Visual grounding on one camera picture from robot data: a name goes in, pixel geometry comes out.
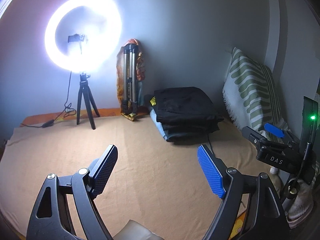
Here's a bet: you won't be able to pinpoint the black mini tripod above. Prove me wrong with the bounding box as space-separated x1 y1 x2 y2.
76 73 100 130

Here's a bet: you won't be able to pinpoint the silver folded tripod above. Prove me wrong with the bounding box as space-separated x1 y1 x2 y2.
121 43 138 115

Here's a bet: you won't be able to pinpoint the beige blanket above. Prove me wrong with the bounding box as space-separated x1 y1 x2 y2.
1 116 270 239

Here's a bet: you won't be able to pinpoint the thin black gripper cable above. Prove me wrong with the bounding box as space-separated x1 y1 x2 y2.
207 132 217 157

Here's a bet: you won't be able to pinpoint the white ring light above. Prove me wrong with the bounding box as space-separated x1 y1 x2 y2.
44 0 122 73

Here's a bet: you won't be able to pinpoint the dark folded clothes stack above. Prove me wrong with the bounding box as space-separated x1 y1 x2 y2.
150 109 219 142

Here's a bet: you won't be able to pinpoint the black phone holder clamp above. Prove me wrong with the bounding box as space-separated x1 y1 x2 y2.
67 34 85 43

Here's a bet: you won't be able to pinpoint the black pants with yellow lines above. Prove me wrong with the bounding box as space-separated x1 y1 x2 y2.
145 87 223 125

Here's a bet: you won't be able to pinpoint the green white striped pillow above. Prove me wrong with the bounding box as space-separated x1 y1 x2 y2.
222 47 288 142

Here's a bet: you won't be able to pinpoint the black power cable with switch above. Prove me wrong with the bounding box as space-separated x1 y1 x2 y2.
20 71 77 129

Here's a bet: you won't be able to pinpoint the orange patterned bedsheet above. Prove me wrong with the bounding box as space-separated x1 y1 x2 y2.
19 107 148 128

